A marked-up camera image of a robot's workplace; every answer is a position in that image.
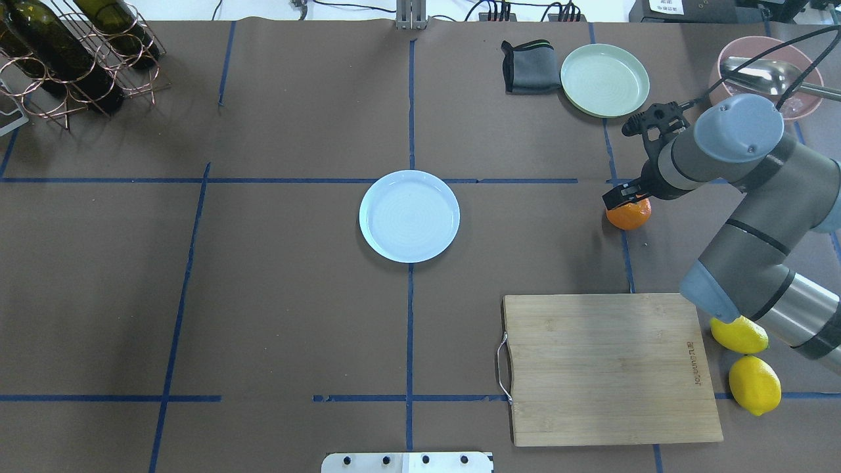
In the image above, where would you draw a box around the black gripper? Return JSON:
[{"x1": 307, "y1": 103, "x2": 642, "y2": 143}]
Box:
[{"x1": 602, "y1": 159, "x2": 672, "y2": 210}]

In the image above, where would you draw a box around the orange fruit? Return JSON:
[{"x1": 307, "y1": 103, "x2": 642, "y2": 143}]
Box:
[{"x1": 606, "y1": 198, "x2": 652, "y2": 231}]

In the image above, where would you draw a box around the light blue plate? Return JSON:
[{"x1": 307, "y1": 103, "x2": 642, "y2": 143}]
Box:
[{"x1": 358, "y1": 169, "x2": 461, "y2": 263}]

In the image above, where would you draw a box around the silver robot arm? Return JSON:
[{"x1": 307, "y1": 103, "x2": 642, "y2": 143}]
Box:
[{"x1": 602, "y1": 94, "x2": 840, "y2": 373}]

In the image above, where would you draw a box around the green plate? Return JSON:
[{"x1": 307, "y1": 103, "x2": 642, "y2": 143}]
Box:
[{"x1": 560, "y1": 44, "x2": 650, "y2": 119}]

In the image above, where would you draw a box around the dark folded cloth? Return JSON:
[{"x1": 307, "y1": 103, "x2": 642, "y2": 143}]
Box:
[{"x1": 501, "y1": 39, "x2": 562, "y2": 95}]

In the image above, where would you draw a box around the metal scoop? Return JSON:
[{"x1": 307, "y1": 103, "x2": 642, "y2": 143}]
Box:
[{"x1": 719, "y1": 56, "x2": 840, "y2": 101}]

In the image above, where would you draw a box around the pink bowl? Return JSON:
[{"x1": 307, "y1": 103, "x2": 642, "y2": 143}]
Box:
[{"x1": 709, "y1": 35, "x2": 823, "y2": 121}]

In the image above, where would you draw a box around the yellow lemon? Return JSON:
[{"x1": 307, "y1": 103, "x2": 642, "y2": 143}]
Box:
[
  {"x1": 710, "y1": 317, "x2": 770, "y2": 355},
  {"x1": 727, "y1": 355, "x2": 782, "y2": 417}
]

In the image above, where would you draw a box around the bamboo cutting board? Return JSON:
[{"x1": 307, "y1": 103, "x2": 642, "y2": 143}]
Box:
[{"x1": 502, "y1": 293, "x2": 723, "y2": 448}]

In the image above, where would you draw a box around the dark wine bottle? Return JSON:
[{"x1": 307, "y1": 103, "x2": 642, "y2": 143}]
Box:
[
  {"x1": 1, "y1": 21, "x2": 63, "y2": 99},
  {"x1": 74, "y1": 1, "x2": 160, "y2": 71},
  {"x1": 2, "y1": 1, "x2": 124, "y2": 116}
]

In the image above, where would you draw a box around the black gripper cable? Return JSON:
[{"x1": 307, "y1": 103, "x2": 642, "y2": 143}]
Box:
[{"x1": 677, "y1": 25, "x2": 841, "y2": 112}]

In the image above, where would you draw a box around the aluminium frame post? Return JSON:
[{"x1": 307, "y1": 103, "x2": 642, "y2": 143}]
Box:
[{"x1": 396, "y1": 0, "x2": 428, "y2": 30}]

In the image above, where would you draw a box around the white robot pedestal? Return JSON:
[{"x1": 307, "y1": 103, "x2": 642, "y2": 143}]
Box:
[{"x1": 321, "y1": 450, "x2": 495, "y2": 472}]

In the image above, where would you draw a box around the copper wire bottle rack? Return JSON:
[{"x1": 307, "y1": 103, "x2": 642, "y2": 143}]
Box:
[{"x1": 2, "y1": 1, "x2": 172, "y2": 129}]

